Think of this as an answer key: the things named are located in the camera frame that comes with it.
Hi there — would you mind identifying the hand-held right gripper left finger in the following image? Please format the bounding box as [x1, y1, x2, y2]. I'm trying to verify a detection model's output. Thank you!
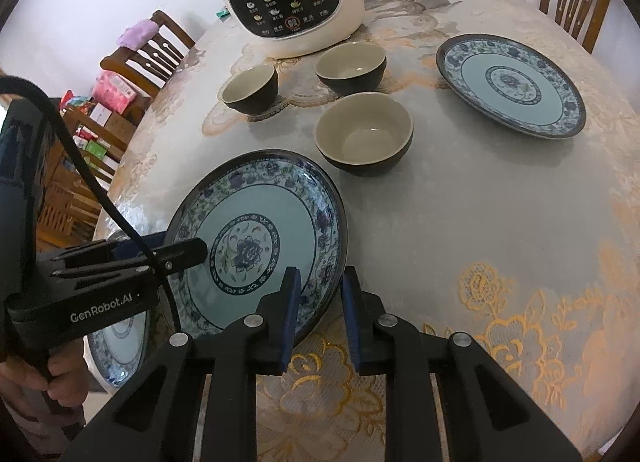
[60, 266, 303, 462]

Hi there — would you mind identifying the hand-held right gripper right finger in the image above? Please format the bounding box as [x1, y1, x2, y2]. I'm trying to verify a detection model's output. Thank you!
[341, 266, 583, 462]

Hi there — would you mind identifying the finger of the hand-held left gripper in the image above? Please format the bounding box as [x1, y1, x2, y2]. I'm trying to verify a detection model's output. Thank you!
[51, 237, 209, 289]
[51, 236, 167, 264]

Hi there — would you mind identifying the blue floral ceramic plate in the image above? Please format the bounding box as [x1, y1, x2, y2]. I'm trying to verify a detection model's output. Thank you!
[159, 149, 349, 348]
[436, 33, 587, 140]
[85, 309, 153, 389]

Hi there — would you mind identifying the dark bowl cream inside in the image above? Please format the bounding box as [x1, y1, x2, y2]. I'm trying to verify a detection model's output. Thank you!
[315, 41, 388, 96]
[314, 91, 415, 178]
[221, 65, 280, 116]

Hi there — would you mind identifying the person's left hand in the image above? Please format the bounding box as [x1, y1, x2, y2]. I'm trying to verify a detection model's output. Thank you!
[0, 341, 93, 449]

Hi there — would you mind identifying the pink box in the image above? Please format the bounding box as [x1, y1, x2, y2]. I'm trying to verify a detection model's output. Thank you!
[92, 70, 138, 116]

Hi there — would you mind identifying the floral lace tablecloth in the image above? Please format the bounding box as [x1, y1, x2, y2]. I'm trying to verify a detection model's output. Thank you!
[95, 0, 640, 462]

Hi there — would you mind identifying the purple cloth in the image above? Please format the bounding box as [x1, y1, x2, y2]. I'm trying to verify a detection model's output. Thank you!
[117, 18, 160, 50]

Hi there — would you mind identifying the black cable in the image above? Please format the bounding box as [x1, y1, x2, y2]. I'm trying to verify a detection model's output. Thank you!
[0, 75, 183, 334]

